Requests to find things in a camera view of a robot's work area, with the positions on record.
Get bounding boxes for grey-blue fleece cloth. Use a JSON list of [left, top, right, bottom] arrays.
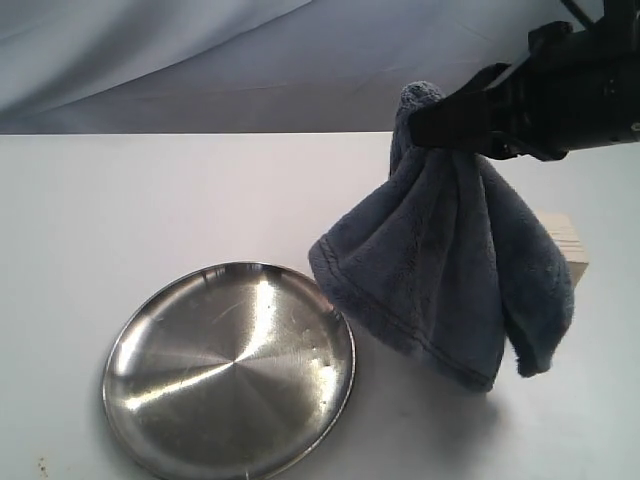
[[308, 81, 574, 393]]

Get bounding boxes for grey fabric backdrop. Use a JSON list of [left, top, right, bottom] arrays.
[[1, 1, 571, 134]]

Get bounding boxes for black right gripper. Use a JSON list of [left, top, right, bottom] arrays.
[[408, 1, 639, 161]]

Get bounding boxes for light wooden cube block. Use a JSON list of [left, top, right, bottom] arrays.
[[535, 211, 589, 287]]

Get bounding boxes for round stainless steel plate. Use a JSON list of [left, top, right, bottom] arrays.
[[101, 261, 356, 479]]

